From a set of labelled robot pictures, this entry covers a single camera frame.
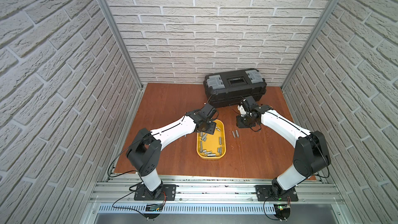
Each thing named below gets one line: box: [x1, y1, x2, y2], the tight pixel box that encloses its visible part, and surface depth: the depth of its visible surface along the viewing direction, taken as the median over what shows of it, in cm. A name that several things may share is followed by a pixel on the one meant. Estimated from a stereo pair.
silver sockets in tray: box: [199, 126, 223, 158], surface depth 89 cm
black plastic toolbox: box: [203, 68, 267, 108], surface depth 101 cm
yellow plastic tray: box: [195, 119, 227, 161], surface depth 90 cm
